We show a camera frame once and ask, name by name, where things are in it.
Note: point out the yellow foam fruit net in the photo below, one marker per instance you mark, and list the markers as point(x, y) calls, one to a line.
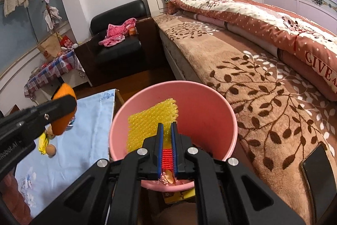
point(147, 124)

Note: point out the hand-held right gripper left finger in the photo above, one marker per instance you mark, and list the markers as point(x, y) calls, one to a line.
point(158, 151)

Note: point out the brown leaf-pattern blanket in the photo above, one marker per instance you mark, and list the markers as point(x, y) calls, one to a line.
point(250, 98)

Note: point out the small orange box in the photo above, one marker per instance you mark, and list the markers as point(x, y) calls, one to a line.
point(133, 30)

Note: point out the dotted brown floral quilt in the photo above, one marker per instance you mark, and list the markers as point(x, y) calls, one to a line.
point(250, 16)

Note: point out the white hanging garments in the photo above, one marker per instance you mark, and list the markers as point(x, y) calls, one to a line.
point(51, 18)

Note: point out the black leather armchair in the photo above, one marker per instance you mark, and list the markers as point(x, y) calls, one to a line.
point(118, 56)

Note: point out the plaid tablecloth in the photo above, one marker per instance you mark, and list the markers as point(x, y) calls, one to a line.
point(50, 72)

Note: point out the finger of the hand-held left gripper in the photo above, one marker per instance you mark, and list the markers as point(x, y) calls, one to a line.
point(60, 106)

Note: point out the dark wooden nightstand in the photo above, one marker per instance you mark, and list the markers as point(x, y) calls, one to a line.
point(151, 40)

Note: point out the pink plastic bucket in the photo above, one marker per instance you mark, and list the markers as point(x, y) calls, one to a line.
point(205, 114)

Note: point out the red plastic bag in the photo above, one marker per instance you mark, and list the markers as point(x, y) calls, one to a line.
point(67, 42)

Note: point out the beige shell scrap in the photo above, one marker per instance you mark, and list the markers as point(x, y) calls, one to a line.
point(168, 177)

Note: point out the brown paper bag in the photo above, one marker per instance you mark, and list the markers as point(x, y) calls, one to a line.
point(50, 47)

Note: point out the yellow wrapper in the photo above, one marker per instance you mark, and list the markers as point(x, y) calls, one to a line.
point(43, 143)

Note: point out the person's left hand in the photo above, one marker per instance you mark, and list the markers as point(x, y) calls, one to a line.
point(14, 196)

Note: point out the yellow cardboard box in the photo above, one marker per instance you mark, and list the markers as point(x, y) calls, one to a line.
point(179, 196)

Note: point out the white lace cloth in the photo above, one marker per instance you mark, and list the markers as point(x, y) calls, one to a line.
point(78, 68)

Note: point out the small brown egg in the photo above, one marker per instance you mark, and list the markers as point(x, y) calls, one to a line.
point(52, 150)

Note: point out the black smartphone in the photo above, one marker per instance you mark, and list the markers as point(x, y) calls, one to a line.
point(316, 177)

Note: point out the pink dotted clothing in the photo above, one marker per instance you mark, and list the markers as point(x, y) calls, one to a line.
point(115, 32)

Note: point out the dark wooden cabinet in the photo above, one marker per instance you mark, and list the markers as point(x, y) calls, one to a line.
point(84, 64)

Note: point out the red foam fruit net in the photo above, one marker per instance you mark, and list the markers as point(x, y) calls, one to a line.
point(167, 159)

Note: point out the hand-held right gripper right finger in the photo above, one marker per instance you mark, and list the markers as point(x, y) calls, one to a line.
point(174, 151)

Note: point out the light blue printed tablecloth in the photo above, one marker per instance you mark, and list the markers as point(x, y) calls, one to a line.
point(79, 148)

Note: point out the bright orange peel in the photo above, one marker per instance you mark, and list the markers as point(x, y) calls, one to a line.
point(62, 126)

